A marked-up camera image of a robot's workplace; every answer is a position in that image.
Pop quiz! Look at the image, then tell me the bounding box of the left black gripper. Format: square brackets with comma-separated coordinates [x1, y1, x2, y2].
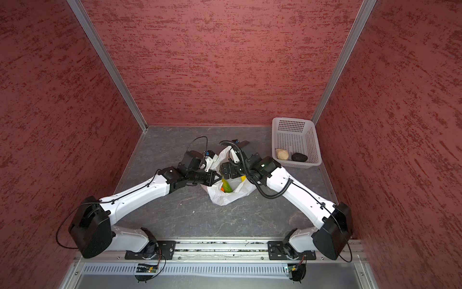
[187, 167, 223, 187]

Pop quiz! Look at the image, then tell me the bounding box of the green fruit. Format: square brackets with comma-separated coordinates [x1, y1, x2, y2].
[221, 179, 233, 193]

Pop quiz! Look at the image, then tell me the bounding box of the white plastic bag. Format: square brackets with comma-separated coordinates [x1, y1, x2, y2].
[202, 146, 256, 206]

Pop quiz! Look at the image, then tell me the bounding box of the beige round fruit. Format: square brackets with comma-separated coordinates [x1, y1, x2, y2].
[276, 149, 290, 160]

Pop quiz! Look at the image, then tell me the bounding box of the dark avocado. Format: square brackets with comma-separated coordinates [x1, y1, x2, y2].
[291, 153, 308, 163]

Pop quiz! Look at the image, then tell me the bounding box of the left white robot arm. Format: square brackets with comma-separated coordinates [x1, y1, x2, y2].
[68, 167, 221, 260]

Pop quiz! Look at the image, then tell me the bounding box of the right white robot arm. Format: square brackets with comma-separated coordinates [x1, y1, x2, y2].
[219, 157, 353, 260]

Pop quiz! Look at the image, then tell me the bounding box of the white perforated plastic basket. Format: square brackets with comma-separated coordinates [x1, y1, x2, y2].
[272, 118, 322, 169]

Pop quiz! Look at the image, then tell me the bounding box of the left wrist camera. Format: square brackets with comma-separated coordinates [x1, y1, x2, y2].
[178, 151, 218, 173]

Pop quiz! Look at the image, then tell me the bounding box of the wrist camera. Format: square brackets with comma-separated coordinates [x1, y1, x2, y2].
[231, 140, 262, 166]
[178, 151, 218, 173]

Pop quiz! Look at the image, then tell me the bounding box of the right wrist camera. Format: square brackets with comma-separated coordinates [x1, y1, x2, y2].
[231, 140, 262, 166]

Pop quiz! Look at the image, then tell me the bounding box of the aluminium front rail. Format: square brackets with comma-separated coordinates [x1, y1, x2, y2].
[83, 237, 369, 263]

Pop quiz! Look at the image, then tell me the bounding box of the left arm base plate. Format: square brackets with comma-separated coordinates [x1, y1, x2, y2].
[125, 240, 177, 261]

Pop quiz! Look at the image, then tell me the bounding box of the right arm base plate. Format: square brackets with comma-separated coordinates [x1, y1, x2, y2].
[267, 241, 316, 261]

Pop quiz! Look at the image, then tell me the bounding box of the white slotted cable duct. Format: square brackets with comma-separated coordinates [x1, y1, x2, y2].
[82, 263, 289, 279]

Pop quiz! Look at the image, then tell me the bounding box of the left aluminium corner post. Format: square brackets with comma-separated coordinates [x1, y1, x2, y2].
[67, 0, 149, 133]

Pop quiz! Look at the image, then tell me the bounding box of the aluminium corner post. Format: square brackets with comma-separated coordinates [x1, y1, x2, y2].
[67, 0, 149, 133]
[311, 0, 377, 125]

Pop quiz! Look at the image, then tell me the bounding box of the right aluminium corner post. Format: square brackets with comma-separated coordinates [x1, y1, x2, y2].
[311, 0, 377, 125]

